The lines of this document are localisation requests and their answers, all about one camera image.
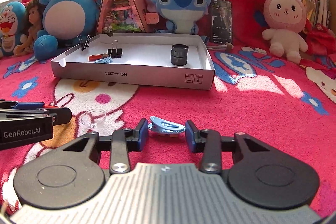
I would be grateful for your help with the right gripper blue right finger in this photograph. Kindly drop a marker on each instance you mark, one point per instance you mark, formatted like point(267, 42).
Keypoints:
point(207, 142)

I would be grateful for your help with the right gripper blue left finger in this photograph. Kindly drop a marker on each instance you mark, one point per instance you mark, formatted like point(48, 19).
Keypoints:
point(127, 140)

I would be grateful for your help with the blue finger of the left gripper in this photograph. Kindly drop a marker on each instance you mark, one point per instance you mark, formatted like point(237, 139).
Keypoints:
point(29, 105)

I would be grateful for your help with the light blue hair clip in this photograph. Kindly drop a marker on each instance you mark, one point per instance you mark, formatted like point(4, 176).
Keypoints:
point(106, 60)
point(164, 127)

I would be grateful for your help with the red orange cylinder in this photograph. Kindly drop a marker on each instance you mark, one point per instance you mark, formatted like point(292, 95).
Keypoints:
point(95, 57)

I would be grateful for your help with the black binder clip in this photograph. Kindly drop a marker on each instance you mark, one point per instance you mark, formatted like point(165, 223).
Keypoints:
point(115, 51)
point(84, 41)

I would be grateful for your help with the black round container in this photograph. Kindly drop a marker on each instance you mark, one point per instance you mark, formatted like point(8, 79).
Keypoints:
point(179, 54)

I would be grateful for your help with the white cardboard box tray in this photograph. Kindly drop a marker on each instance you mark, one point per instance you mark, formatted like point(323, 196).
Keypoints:
point(145, 61)

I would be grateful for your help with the black binder clip on rim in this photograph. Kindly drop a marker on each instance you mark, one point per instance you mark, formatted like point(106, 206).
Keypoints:
point(84, 41)

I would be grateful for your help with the Doraemon plush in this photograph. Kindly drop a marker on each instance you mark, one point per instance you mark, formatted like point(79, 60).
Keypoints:
point(12, 26)

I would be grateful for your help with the red cartoon blanket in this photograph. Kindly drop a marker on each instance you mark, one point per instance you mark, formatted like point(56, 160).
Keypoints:
point(276, 101)

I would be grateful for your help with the brown haired doll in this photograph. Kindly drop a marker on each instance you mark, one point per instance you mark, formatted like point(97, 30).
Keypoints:
point(33, 24)

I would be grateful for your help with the blue round mouse plush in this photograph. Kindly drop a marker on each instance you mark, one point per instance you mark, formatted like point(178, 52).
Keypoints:
point(66, 23)

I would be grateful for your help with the black smartphone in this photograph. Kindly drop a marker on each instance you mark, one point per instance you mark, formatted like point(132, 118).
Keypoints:
point(221, 21)

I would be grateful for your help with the pink triangular diorama box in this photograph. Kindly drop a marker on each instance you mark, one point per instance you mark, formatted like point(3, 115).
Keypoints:
point(122, 16)

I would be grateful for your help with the blue Stitch plush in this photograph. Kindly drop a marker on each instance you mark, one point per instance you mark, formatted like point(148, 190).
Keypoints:
point(181, 15)

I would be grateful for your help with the pink bunny plush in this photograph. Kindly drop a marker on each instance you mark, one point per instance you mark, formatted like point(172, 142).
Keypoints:
point(286, 19)

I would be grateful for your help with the red crumpled cloth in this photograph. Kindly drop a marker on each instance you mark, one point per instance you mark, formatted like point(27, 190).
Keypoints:
point(321, 44)

